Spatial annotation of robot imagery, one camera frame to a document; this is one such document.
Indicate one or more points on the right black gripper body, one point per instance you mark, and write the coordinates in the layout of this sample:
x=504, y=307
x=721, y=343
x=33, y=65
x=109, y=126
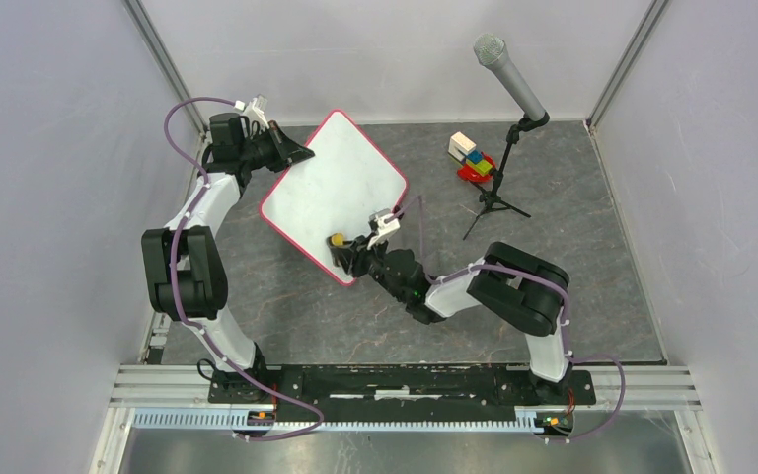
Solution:
x=369, y=261

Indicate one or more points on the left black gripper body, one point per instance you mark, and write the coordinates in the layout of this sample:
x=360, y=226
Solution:
x=267, y=150

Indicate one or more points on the pink framed whiteboard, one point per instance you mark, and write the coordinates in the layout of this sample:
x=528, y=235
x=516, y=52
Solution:
x=349, y=179

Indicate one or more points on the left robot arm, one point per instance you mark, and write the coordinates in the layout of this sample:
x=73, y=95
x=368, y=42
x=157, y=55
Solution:
x=185, y=274

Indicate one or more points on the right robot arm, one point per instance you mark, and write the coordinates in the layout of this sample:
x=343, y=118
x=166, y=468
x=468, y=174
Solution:
x=525, y=291

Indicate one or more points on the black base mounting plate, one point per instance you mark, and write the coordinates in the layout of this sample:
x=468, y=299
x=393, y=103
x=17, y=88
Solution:
x=400, y=393

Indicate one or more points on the black microphone tripod stand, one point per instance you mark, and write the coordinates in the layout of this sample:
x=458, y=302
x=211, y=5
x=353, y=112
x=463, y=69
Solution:
x=491, y=200

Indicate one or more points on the colourful toy block stack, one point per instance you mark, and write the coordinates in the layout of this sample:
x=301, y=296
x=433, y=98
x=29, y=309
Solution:
x=473, y=165

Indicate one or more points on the silver microphone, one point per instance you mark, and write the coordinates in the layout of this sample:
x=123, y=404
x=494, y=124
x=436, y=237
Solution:
x=492, y=53

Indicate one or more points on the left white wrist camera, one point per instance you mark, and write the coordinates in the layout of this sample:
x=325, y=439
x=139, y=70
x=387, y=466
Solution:
x=254, y=111

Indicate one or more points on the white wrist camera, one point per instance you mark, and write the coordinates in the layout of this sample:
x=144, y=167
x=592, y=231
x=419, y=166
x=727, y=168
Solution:
x=383, y=224
x=254, y=111

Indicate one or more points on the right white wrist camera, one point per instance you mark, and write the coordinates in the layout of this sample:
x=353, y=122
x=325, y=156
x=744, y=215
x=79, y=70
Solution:
x=383, y=224

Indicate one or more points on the slotted cable duct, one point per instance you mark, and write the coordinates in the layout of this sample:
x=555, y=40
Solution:
x=244, y=420

